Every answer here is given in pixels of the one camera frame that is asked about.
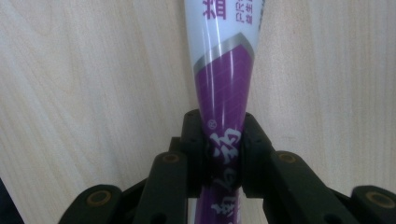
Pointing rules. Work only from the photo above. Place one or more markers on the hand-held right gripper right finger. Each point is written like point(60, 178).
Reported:
point(267, 168)

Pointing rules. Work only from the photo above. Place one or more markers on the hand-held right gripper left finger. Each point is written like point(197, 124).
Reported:
point(183, 161)

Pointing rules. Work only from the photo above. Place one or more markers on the white and purple toothpaste tube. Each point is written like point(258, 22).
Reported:
point(222, 93)

